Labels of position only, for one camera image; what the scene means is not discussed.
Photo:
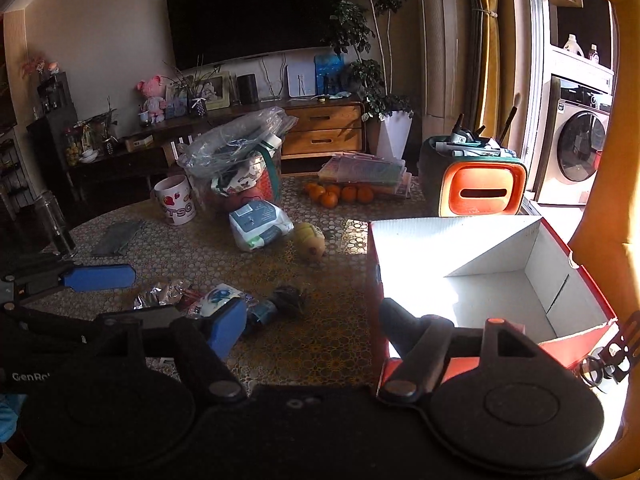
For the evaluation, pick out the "orange and green storage bin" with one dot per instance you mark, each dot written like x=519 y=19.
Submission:
x=475 y=190

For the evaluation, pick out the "small clear bottle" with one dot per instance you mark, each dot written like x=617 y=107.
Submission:
x=593 y=54

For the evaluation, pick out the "black shelf unit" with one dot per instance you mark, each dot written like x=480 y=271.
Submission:
x=52 y=130

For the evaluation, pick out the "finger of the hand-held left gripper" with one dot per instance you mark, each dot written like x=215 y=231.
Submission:
x=100 y=277
x=140 y=316

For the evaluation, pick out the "blue cloth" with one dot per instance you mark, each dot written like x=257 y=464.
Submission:
x=10 y=417

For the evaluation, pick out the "black speaker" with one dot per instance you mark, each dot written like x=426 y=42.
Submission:
x=247 y=89

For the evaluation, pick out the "orange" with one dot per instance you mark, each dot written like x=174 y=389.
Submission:
x=349 y=193
x=365 y=194
x=315 y=191
x=333 y=188
x=329 y=200

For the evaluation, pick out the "wooden TV cabinet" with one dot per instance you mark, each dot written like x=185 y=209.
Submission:
x=320 y=130

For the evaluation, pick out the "small blue packet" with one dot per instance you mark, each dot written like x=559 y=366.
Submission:
x=262 y=312

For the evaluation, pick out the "paintbrush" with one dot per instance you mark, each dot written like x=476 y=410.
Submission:
x=510 y=117

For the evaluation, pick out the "photo frame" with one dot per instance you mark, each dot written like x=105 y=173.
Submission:
x=216 y=91

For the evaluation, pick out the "pink plush pig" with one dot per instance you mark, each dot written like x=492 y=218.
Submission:
x=152 y=97

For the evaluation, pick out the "stack of clear plastic cases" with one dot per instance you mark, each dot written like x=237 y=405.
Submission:
x=367 y=172

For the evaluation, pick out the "white planter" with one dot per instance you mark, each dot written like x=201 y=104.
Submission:
x=394 y=135

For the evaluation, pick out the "blue painting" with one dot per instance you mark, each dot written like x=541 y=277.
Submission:
x=330 y=72

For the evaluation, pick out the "silver snack packet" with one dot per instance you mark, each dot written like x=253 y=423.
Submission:
x=160 y=294

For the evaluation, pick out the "tall green potted tree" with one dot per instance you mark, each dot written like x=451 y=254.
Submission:
x=367 y=75

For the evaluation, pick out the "clear drinking glass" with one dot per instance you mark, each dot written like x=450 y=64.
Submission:
x=55 y=225

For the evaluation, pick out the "yellow curtain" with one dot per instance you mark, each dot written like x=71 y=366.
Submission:
x=490 y=60

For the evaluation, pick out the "wet wipes pack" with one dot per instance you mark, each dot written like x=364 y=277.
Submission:
x=257 y=222

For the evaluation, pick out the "clear plastic bag of goods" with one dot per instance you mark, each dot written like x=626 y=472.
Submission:
x=235 y=145

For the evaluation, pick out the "vase of dried twigs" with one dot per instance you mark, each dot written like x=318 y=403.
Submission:
x=198 y=107

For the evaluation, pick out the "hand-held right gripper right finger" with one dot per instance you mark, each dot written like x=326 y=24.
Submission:
x=397 y=327

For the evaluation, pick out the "black binder clip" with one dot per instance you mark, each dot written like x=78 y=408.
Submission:
x=620 y=347

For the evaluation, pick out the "red and white cardboard box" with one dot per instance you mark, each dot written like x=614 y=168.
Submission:
x=500 y=290

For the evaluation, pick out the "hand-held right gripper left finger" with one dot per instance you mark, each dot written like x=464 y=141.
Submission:
x=227 y=330

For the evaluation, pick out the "white mug with red print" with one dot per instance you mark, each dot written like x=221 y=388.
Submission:
x=175 y=202

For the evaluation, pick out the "yellow green plush toy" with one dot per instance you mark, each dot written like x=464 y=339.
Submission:
x=309 y=241

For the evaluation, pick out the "white and blue sausage packet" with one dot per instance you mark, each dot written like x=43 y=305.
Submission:
x=217 y=297

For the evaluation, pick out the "black television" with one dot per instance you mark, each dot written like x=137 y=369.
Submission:
x=250 y=15

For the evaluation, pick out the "washing machine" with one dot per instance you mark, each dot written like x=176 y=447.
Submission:
x=575 y=145

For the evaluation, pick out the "white laundry cabinet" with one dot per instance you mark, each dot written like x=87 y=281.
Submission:
x=580 y=67

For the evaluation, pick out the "white detergent bottle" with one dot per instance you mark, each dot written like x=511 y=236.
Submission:
x=572 y=45

